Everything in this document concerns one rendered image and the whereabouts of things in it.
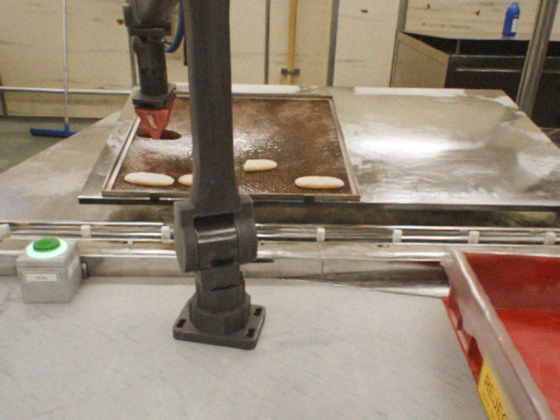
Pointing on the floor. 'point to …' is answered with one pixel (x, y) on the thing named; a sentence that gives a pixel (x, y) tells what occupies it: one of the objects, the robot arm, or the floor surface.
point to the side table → (231, 356)
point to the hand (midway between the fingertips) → (158, 131)
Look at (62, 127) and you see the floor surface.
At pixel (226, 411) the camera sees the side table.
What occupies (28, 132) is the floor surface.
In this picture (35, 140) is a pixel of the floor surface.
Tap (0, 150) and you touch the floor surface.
